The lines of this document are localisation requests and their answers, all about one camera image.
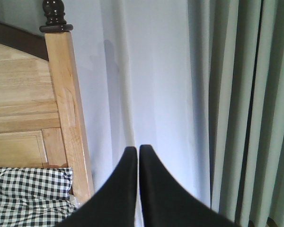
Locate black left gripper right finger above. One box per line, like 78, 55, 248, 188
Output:
139, 145, 236, 227

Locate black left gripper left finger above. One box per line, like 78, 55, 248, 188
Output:
56, 147, 137, 227

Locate black white checkered bedding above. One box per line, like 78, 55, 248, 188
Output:
0, 167, 77, 227

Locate white pleated curtain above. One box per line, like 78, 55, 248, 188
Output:
64, 0, 284, 227

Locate wooden bed frame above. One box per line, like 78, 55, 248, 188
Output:
0, 0, 94, 204

